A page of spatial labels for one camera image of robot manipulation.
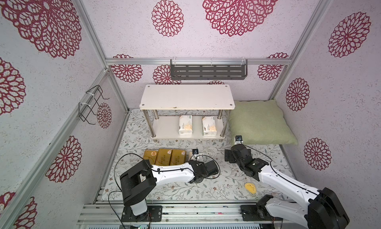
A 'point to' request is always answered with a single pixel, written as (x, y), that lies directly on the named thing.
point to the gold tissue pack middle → (163, 157)
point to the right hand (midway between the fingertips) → (232, 149)
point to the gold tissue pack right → (178, 156)
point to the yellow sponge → (250, 187)
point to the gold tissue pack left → (151, 155)
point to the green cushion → (260, 122)
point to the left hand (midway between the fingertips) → (196, 169)
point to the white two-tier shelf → (187, 111)
